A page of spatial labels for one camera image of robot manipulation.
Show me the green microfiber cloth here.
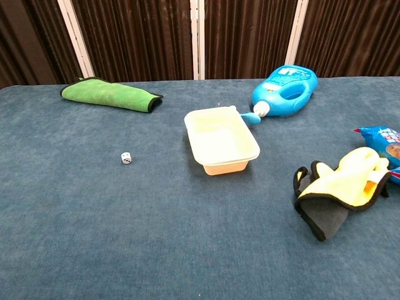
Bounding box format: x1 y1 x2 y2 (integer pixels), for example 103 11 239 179
60 76 164 114

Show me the brown folding screen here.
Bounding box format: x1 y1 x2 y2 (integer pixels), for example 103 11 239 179
0 0 400 90

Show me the blue detergent bottle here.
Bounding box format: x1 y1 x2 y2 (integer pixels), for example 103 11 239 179
239 64 319 127

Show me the blue table cloth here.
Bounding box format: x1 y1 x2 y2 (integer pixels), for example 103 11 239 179
0 74 400 300

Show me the yellow and grey cloth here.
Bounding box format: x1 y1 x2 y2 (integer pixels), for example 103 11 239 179
293 147 393 242

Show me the cream plastic rectangular container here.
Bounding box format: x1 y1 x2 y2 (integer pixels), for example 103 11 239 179
184 106 261 177

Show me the blue snack bag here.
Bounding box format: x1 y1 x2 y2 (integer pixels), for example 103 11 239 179
353 126 400 188

